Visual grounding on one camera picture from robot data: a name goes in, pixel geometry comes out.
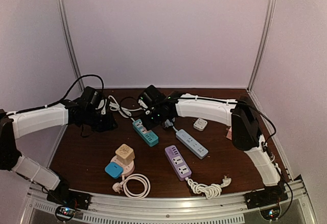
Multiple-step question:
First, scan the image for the beige cube adapter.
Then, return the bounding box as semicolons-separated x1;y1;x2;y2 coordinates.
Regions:
115;144;135;165

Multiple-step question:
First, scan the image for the left aluminium frame post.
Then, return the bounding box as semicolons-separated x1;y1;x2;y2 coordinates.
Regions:
57;0;81;79

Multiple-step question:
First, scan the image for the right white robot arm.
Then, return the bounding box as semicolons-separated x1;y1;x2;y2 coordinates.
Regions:
137;86;285;205

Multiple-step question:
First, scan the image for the light blue cable with plug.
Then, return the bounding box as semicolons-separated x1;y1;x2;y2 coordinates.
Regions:
163;119;179;134

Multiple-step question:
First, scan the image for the aluminium front rail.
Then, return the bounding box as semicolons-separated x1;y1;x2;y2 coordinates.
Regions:
18;180;317;223

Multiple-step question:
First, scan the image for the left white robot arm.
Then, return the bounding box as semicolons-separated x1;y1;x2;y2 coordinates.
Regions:
1;98;118;206

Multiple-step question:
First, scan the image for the right aluminium frame post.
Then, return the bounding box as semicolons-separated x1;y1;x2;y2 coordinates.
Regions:
247;0;276;92

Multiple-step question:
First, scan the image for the white cable at back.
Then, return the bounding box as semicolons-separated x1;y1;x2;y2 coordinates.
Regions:
107;95;144;122

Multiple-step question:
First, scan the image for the aluminium frame post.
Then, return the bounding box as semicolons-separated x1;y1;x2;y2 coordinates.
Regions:
247;0;276;92
57;0;81;79

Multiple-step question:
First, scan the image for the round pink white power strip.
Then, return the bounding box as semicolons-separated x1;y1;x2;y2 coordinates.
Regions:
110;156;135;178

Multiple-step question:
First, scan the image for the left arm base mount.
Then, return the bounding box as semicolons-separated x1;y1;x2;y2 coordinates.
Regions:
42;189;91;222

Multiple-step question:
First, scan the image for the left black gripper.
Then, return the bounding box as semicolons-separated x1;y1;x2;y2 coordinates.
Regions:
84;109;118;133

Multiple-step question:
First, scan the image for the teal power strip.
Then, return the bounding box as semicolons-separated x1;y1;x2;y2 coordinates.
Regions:
132;119;159;147

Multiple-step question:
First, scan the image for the white cable with plug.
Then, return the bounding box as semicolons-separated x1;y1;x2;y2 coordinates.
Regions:
186;174;233;200
111;173;151;199

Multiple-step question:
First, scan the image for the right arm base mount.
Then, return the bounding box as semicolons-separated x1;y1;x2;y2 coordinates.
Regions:
244;189;288;221

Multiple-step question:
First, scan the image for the purple power strip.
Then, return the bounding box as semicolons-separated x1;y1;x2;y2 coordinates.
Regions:
165;145;192;181

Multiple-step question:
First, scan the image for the blue square adapter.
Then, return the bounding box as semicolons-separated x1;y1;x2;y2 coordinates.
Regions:
105;162;124;179

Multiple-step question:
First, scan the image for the light blue power strip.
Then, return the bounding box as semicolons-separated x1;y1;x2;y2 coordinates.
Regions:
175;129;208;159

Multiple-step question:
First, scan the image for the pink cube socket adapter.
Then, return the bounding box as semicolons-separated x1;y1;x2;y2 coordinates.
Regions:
226;127;232;140

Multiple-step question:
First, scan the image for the white plug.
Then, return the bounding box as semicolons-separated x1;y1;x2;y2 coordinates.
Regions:
193;118;208;132

